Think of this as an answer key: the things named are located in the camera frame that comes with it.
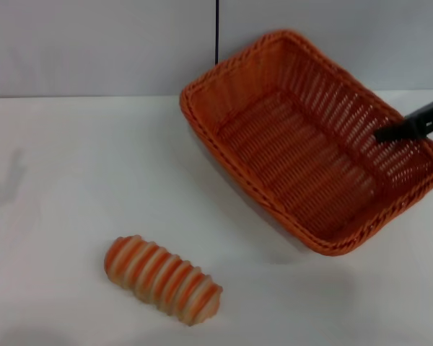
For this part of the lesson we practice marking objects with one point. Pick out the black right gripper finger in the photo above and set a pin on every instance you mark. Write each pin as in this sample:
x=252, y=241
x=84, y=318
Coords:
x=418, y=122

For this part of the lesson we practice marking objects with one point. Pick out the orange woven plastic basket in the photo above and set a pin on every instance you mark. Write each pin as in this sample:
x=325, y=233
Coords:
x=292, y=158

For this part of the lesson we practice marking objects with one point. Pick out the orange white striped bread roll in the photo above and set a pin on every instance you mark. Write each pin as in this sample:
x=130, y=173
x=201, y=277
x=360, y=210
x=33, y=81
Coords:
x=162, y=277

